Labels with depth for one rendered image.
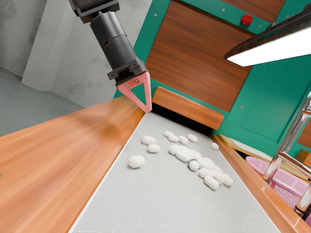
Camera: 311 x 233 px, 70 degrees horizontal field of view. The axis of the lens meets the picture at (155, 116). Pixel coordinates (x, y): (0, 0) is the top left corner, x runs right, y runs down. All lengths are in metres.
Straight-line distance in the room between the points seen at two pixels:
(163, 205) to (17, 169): 0.18
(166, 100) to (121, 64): 0.49
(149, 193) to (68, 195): 0.13
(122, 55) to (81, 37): 3.32
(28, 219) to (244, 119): 0.94
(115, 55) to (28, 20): 3.89
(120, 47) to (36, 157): 0.26
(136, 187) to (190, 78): 0.72
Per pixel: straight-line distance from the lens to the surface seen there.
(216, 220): 0.36
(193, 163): 0.49
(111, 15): 0.47
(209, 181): 0.46
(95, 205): 0.27
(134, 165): 0.37
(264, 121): 1.08
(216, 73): 1.00
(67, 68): 3.80
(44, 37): 3.72
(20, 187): 0.22
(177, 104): 0.91
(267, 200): 0.51
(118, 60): 0.44
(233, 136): 1.03
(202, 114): 0.92
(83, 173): 0.28
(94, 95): 3.57
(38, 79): 3.72
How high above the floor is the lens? 0.89
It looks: 10 degrees down
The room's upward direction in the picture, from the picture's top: 24 degrees clockwise
